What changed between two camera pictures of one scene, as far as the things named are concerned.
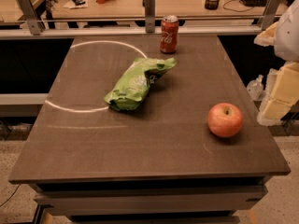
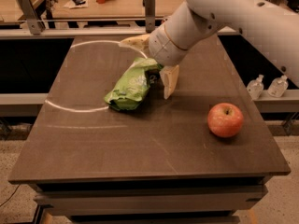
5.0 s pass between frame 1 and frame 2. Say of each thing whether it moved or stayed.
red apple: stayed
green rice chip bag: stayed
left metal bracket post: stayed
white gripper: moved
